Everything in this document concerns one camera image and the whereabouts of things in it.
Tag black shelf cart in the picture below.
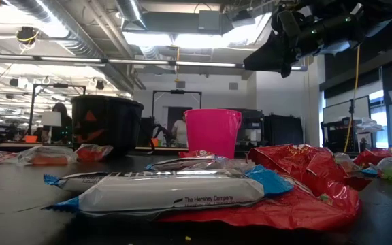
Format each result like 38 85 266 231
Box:
231 108 265 153

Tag ribbed silver duct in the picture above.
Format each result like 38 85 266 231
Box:
8 0 135 95

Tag yellow hanging cable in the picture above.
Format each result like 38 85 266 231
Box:
344 46 361 153

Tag black cabinet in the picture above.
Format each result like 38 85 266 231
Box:
263 114 304 154

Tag black storage shelf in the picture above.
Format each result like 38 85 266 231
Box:
321 117 357 154

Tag white blue Hershey's bar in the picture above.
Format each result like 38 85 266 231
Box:
42 165 295 197
41 176 265 218

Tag round silver duct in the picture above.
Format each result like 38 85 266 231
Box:
116 0 148 31

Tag white plastic bag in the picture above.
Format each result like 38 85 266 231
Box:
355 117 385 134

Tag person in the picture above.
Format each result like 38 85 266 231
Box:
171 114 189 148
42 103 74 144

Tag whiteboard on stand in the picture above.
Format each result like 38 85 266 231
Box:
322 95 372 124

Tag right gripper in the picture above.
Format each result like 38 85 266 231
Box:
243 2 368 78

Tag ceiling cable reel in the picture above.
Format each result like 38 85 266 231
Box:
15 26 41 47

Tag white shade lamp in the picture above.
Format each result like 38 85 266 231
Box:
41 111 63 144

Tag pink plastic bucket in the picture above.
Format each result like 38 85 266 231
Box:
184 108 244 161

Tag clear orange candy pack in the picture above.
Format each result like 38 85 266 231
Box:
16 145 78 167

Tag red Skittles bag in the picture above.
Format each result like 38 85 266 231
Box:
246 144 374 205

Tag black jack-o-lantern bucket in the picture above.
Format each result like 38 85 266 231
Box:
70 95 146 158

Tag black metal frame stand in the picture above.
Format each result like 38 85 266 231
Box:
151 89 203 118
29 83 87 137

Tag small blue candy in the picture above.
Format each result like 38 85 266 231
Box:
361 166 381 178

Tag clear candy wrapper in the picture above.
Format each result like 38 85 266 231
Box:
331 152 363 175

